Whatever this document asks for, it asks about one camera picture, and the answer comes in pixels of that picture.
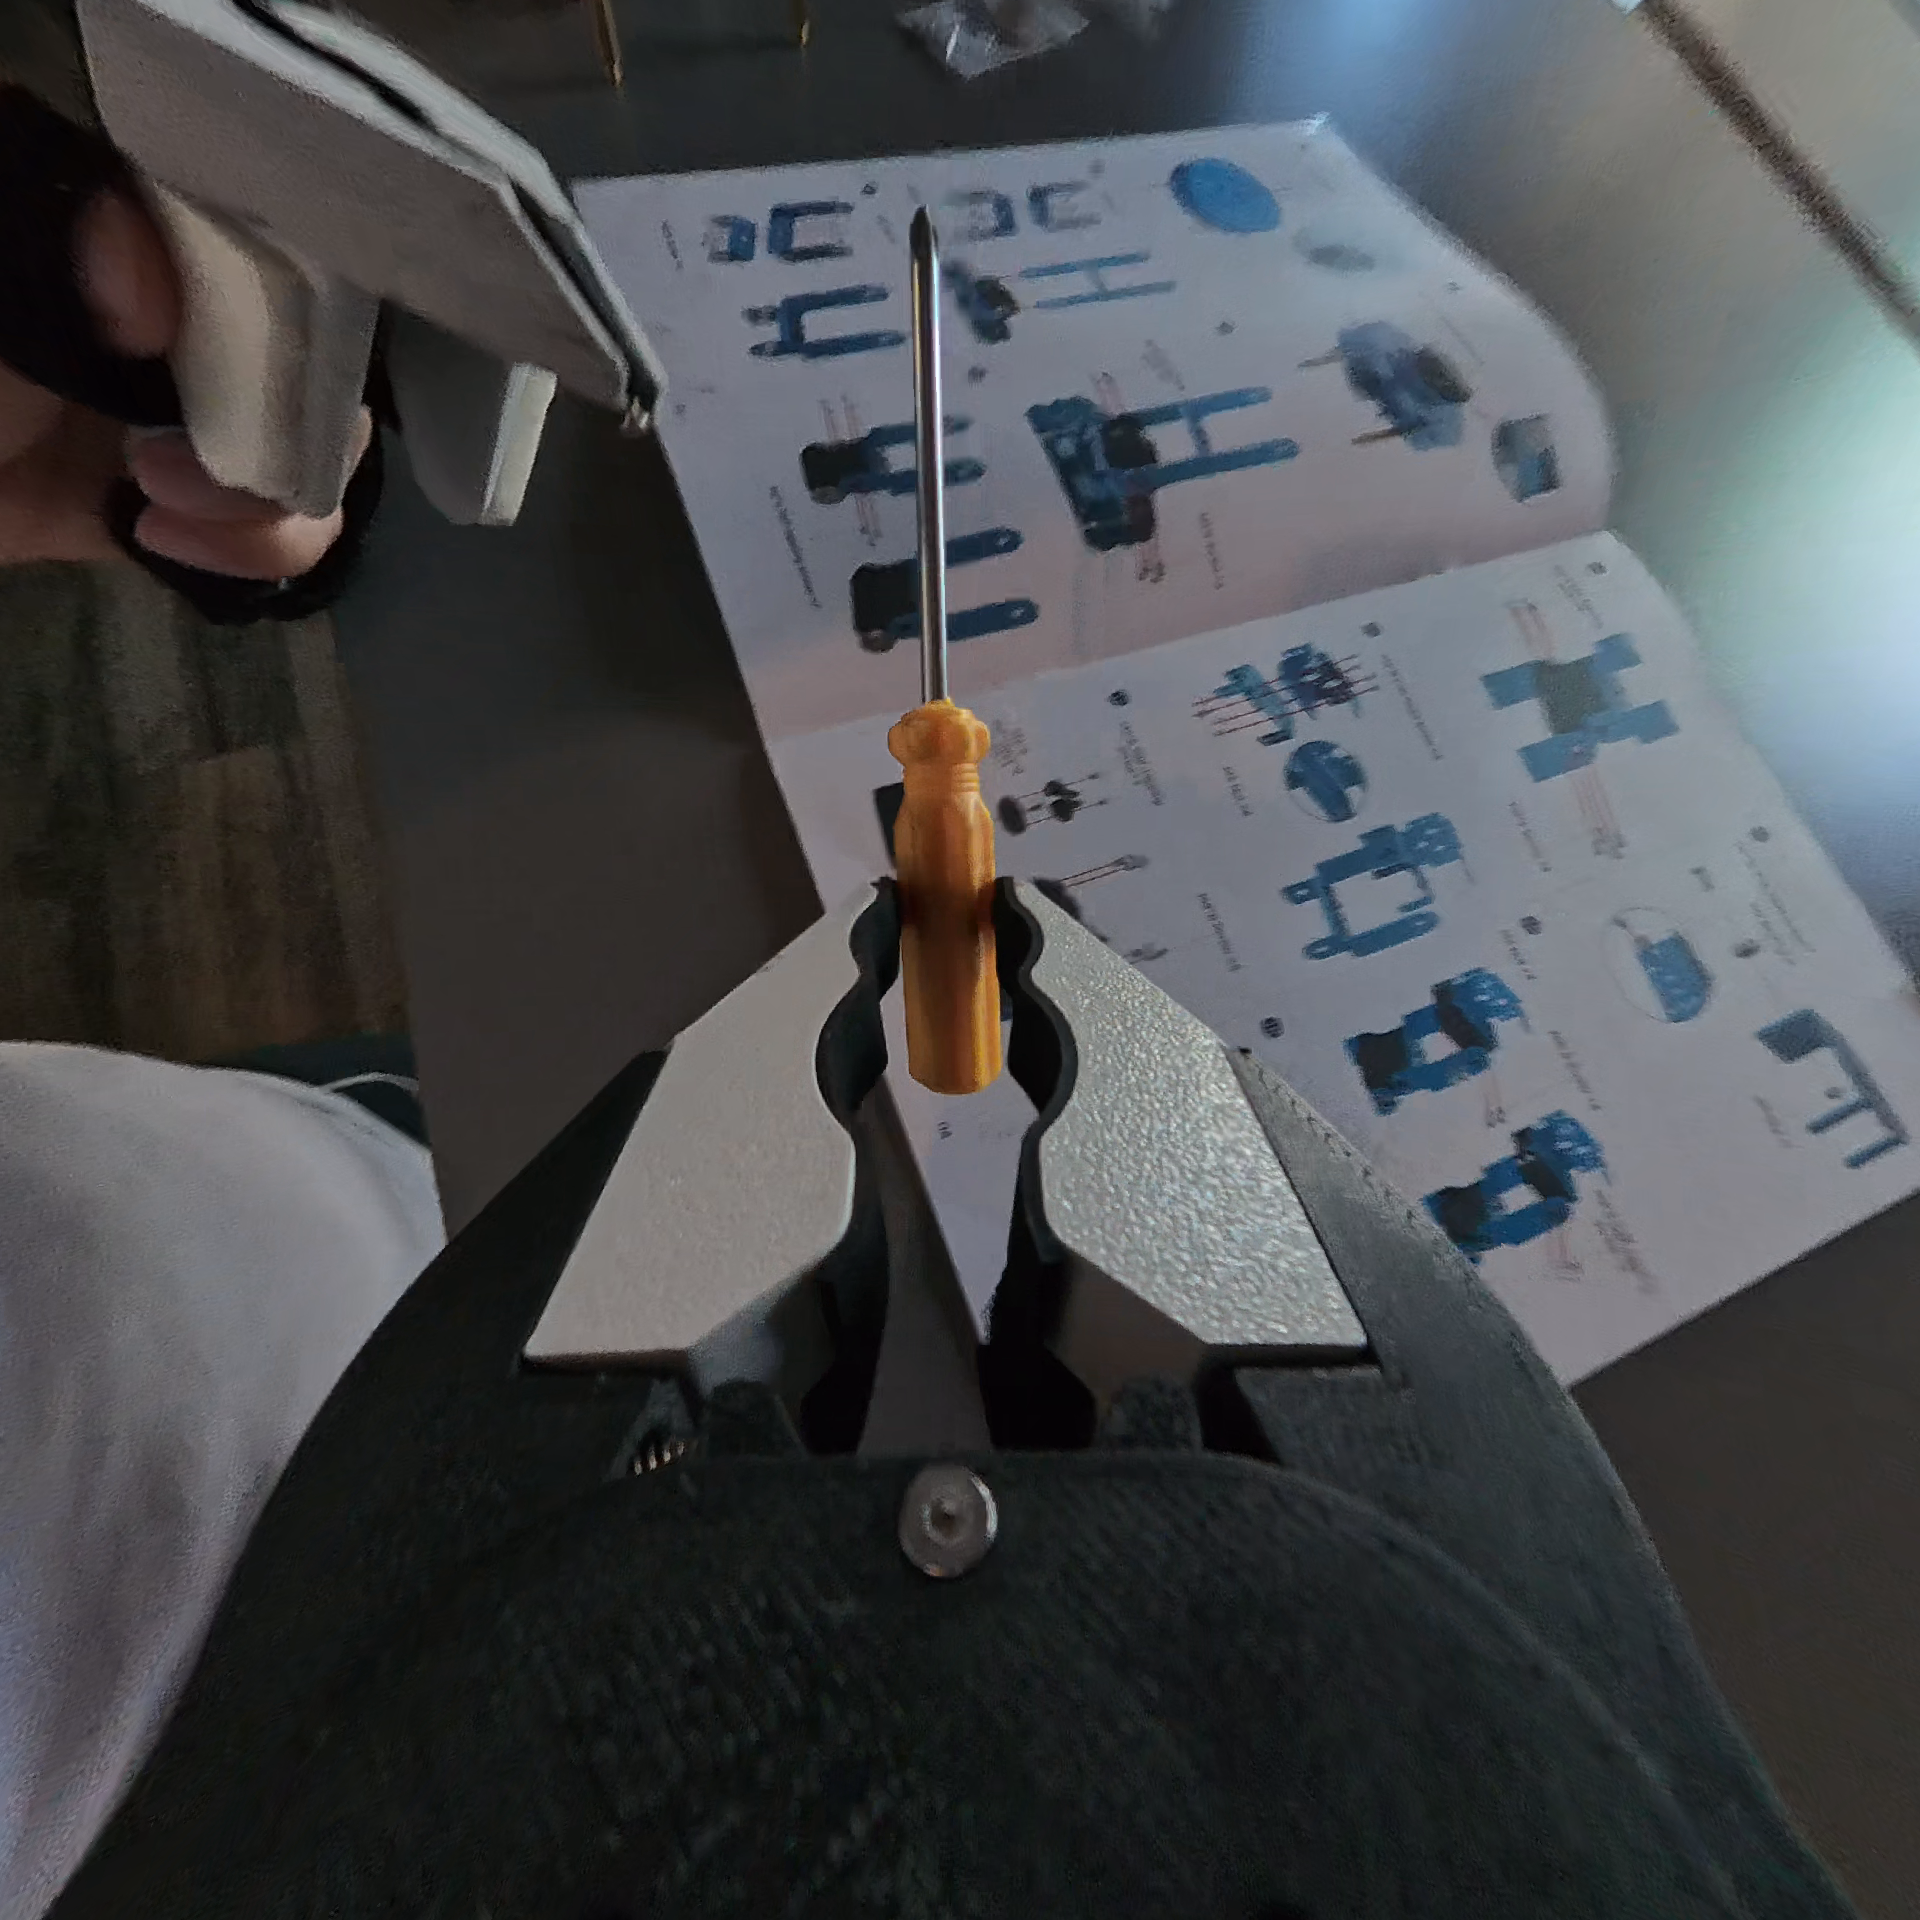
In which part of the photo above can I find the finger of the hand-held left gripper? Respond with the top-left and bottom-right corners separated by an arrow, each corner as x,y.
293,0 -> 673,414
75,0 -> 641,530

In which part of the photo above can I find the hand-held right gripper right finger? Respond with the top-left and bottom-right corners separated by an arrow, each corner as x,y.
982,877 -> 1380,1455

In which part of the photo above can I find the orange handled screwdriver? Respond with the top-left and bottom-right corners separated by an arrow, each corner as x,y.
882,207 -> 1002,1092

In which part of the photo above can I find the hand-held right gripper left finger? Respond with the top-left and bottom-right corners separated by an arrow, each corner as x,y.
522,877 -> 910,1458

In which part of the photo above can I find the grey desk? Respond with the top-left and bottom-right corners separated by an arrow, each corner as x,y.
332,0 -> 1920,1920

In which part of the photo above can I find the person's white shirt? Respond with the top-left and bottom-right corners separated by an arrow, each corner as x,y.
0,1043 -> 453,1920

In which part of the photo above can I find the robot assembly instruction manual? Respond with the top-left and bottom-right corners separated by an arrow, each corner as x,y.
570,116 -> 1920,1391

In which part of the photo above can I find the person's left hand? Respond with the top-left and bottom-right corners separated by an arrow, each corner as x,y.
0,187 -> 378,585

